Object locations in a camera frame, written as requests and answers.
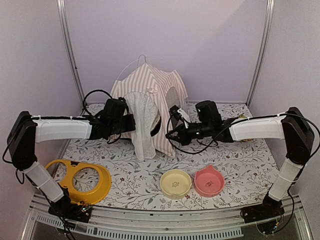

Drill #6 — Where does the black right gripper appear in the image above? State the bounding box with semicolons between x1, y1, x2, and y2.
165;122;212;147

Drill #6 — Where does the pink striped pet tent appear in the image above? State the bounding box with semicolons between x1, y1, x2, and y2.
111;63;188;161

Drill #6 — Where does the aluminium frame post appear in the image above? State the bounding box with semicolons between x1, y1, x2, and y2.
56;0;85;103
245;0;275;108

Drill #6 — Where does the white tent pole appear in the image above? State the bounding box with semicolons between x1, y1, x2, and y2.
115;54;148;81

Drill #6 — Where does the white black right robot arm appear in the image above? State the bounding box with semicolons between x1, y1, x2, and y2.
165;100;317;218

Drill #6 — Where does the cream pet bowl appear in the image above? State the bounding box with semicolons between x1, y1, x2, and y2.
160;169;192;200

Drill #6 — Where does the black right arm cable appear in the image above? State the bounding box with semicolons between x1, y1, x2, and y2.
166;112;320;235

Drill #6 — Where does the left aluminium frame post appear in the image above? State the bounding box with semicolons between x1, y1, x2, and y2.
56;0;85;103

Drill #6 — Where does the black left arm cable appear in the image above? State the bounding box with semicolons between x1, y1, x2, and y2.
81;89;113;118

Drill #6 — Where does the right aluminium frame post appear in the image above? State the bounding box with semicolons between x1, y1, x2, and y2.
245;0;275;108

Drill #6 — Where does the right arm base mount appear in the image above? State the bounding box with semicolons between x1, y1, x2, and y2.
240;195;285;223

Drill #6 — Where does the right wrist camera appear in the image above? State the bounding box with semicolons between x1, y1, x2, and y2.
169;105;191;129

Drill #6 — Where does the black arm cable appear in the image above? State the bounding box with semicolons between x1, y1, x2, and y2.
166;112;320;235
81;89;113;118

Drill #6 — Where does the aluminium front rail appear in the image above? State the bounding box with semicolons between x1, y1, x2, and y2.
21;194;316;240

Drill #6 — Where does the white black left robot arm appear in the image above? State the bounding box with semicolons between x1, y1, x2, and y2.
3;98;136;217

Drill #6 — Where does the pink pet bowl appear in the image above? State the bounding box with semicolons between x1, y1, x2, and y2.
194;164;225;198

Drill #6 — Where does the yellow bamboo mat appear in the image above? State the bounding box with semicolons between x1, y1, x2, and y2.
237;113;252;143

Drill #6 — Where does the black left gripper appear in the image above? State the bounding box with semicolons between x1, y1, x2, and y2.
109;113;136;136

